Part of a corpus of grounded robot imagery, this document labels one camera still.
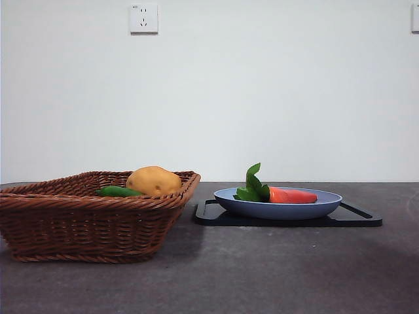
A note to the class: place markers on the light blue round plate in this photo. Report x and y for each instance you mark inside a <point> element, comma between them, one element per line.
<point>278,211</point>

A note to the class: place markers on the orange carrot with green leaves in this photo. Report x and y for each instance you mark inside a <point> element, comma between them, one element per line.
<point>288,195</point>

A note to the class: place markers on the dark rectangular tray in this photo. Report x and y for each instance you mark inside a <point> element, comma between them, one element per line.
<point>209,216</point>

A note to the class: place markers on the yellow-brown potato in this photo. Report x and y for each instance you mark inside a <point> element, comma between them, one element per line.
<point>154,181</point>

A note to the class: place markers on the green pepper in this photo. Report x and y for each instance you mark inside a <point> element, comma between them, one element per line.
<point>114,191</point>

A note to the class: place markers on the brown wicker basket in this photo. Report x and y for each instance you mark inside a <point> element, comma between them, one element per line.
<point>82,225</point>

